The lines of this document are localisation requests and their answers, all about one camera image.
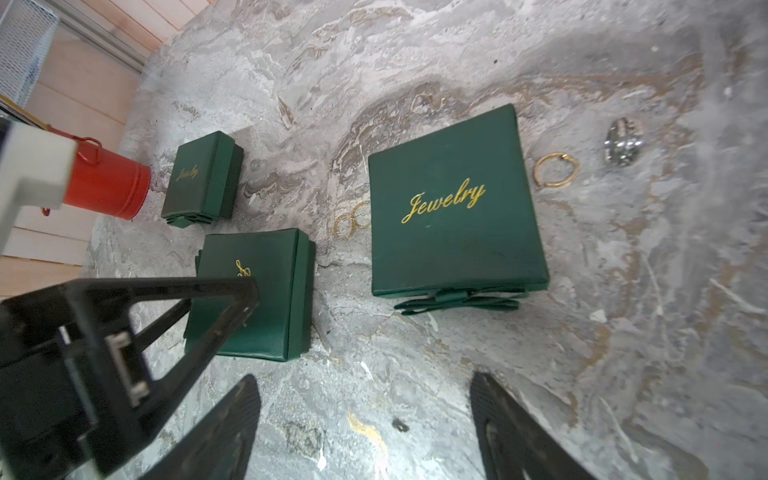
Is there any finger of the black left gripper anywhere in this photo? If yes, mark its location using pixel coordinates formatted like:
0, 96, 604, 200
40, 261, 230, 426
62, 277, 259, 444

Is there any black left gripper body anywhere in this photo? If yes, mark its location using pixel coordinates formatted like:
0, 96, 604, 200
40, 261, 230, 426
1, 287, 150, 479

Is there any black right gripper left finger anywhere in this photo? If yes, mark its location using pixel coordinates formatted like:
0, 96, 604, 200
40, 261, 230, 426
144, 374, 261, 479

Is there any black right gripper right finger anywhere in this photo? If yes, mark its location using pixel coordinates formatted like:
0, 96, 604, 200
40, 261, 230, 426
470, 372, 595, 480

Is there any small green box lid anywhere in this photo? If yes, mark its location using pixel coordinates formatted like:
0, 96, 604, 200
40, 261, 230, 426
182, 227, 317, 363

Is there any silver ring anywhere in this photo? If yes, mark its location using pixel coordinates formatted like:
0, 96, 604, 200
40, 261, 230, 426
603, 116, 646, 168

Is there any large green jewelry box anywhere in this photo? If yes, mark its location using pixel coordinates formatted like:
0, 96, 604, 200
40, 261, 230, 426
368, 104, 550, 315

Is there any red metal pencil cup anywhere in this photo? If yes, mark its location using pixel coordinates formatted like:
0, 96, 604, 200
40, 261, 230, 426
48, 126, 151, 220

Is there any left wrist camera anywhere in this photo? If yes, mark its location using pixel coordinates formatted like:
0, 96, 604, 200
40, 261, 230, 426
0, 118, 78, 244

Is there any white wire mesh shelf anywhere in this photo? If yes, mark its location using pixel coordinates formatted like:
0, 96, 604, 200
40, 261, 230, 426
1, 0, 60, 108

